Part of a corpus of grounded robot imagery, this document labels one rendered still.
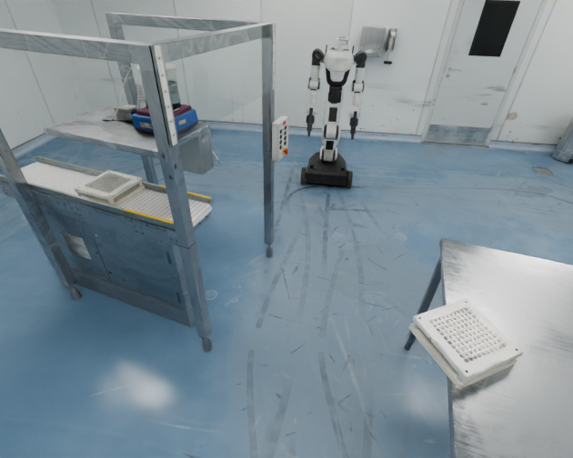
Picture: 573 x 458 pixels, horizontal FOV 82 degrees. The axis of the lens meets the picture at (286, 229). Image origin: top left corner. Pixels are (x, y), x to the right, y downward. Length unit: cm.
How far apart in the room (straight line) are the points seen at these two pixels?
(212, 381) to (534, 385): 155
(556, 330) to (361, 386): 105
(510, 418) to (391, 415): 95
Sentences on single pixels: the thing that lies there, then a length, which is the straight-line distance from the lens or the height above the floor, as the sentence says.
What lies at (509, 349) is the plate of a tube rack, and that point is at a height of 94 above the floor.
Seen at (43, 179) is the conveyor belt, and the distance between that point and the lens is 248.
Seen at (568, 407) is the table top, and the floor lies 86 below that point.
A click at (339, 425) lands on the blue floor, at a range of 205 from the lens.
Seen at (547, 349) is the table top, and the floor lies 86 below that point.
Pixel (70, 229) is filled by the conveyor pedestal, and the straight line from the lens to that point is 247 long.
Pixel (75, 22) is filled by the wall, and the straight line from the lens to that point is 629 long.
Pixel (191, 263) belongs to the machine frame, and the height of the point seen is 76.
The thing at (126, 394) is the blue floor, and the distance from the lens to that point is 225.
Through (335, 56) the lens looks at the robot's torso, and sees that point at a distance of 360.
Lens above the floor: 186
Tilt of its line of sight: 36 degrees down
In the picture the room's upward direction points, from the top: 2 degrees clockwise
